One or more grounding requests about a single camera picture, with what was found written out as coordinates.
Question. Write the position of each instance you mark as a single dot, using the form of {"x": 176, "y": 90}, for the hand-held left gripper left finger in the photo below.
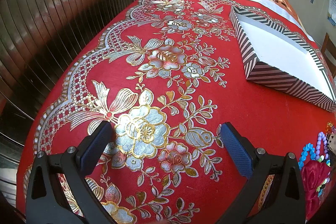
{"x": 95, "y": 145}

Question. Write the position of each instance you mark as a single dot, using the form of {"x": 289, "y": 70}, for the brown slatted wooden door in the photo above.
{"x": 52, "y": 16}

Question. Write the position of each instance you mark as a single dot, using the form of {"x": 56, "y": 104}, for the red embroidered floral tablecloth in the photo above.
{"x": 262, "y": 113}

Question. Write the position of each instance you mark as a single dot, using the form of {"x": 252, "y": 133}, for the wooden chair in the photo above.
{"x": 329, "y": 48}

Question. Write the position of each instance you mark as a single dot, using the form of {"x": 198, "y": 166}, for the red satin scrunchie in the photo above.
{"x": 312, "y": 179}

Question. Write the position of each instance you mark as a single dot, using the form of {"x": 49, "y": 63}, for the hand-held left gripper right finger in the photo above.
{"x": 236, "y": 150}

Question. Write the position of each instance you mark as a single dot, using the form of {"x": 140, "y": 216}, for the wall calendar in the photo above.
{"x": 332, "y": 8}

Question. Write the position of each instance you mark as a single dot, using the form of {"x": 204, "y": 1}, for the striped cardboard box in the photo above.
{"x": 278, "y": 85}

